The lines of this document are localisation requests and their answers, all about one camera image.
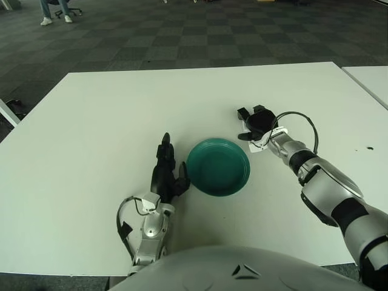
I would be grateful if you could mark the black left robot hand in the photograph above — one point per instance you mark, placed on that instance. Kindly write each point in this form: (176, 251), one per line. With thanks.
(163, 182)

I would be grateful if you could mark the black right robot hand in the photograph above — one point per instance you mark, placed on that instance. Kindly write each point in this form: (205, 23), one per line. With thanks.
(260, 124)

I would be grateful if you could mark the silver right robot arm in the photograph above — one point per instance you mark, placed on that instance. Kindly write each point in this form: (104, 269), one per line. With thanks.
(333, 194)

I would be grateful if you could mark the green round plate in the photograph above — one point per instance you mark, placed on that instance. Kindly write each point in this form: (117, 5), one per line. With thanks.
(216, 169)

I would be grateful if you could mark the grey robot torso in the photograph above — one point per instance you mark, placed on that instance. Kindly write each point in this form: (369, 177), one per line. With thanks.
(212, 272)

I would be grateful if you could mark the adjacent white table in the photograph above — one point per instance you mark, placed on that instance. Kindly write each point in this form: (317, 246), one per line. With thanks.
(373, 82)

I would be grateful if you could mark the dark bag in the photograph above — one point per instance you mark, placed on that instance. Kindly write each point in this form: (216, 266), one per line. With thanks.
(14, 106)

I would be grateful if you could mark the black office chair base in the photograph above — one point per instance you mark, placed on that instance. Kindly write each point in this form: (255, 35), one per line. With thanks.
(74, 10)

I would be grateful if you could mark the seated person legs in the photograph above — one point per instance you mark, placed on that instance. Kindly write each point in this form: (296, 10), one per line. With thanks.
(46, 22)

